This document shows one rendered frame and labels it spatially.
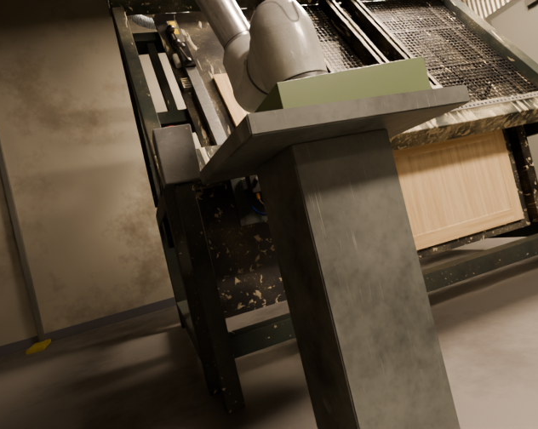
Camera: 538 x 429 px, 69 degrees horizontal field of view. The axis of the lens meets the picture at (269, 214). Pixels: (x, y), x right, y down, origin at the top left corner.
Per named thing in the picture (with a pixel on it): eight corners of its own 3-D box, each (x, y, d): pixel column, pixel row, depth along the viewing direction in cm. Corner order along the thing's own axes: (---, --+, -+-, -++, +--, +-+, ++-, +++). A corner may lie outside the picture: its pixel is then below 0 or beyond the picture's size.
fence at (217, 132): (217, 153, 158) (217, 145, 155) (167, 28, 208) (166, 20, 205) (229, 151, 160) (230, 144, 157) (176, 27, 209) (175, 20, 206)
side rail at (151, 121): (156, 174, 156) (152, 155, 147) (115, 27, 213) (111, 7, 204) (171, 172, 157) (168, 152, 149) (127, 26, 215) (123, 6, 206)
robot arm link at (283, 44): (280, 76, 88) (251, -16, 89) (258, 106, 105) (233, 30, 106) (341, 65, 93) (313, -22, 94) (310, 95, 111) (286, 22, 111)
